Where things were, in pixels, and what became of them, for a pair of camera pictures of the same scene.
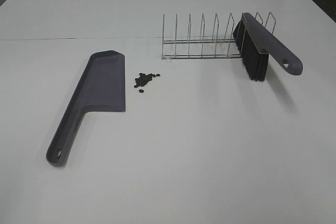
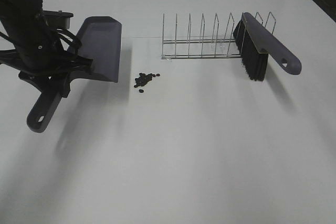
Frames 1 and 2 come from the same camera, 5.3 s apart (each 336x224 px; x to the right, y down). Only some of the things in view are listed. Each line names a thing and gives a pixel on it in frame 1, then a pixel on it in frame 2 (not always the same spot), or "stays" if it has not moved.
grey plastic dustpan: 102,85 → 99,41
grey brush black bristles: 255,42 stays
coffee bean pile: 144,78 stays
